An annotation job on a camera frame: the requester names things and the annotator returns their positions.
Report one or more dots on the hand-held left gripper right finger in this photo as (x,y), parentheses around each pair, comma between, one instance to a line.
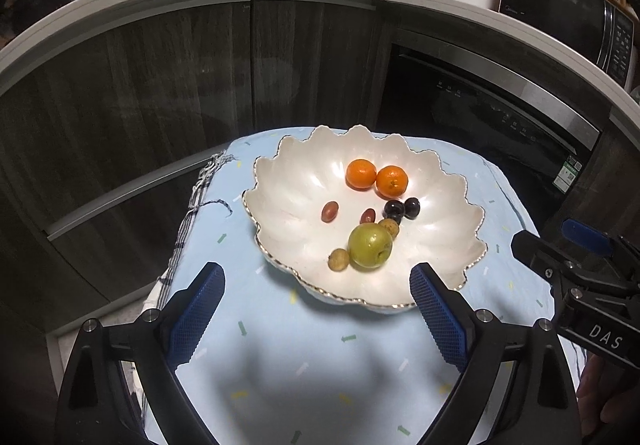
(440,320)

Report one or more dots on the dark red round grape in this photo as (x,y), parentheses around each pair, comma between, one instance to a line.
(368,215)

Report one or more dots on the tan longan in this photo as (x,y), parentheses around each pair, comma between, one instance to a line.
(389,226)
(338,259)

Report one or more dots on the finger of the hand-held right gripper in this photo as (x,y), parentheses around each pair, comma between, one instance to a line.
(535,250)
(585,235)

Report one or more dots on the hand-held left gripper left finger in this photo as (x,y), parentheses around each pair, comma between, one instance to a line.
(195,315)

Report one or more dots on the green apple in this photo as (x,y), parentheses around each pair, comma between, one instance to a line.
(370,245)

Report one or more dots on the dark wood kitchen cabinet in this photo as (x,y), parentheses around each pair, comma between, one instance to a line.
(125,100)

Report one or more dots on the white scalloped bowl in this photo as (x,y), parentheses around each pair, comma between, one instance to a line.
(290,225)

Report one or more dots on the red oblong grape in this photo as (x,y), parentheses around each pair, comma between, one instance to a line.
(330,211)

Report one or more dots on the orange mandarin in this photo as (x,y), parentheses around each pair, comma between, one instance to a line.
(392,181)
(361,174)

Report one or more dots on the black microwave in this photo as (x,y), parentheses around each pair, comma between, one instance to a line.
(555,5)

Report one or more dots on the person's right hand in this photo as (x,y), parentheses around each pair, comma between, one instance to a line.
(600,395)

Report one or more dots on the blueberry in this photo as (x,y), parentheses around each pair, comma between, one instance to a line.
(412,207)

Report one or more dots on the light blue patterned cloth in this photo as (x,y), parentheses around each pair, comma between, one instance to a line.
(300,350)

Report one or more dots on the built-in black dishwasher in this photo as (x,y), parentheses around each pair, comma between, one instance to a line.
(480,125)

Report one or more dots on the narrow dark wood cabinet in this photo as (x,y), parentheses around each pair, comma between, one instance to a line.
(620,165)

